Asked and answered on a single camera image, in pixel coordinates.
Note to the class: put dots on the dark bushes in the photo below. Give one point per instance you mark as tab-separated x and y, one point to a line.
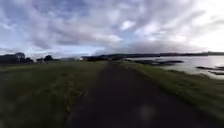
96	58

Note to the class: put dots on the dark asphalt path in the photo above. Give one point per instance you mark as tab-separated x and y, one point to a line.
123	96

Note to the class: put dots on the dark rocks in water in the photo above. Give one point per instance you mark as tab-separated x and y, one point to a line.
156	62

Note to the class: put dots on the distant dark shoreline hills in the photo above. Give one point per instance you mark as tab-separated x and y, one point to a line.
160	54

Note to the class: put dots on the grass verge strip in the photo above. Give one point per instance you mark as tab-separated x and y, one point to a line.
186	86

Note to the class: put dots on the grass field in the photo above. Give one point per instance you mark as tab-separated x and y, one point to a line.
36	90

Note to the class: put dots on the pale water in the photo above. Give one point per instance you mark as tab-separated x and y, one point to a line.
196	62

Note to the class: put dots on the dark rock strips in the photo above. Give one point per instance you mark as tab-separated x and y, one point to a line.
211	69

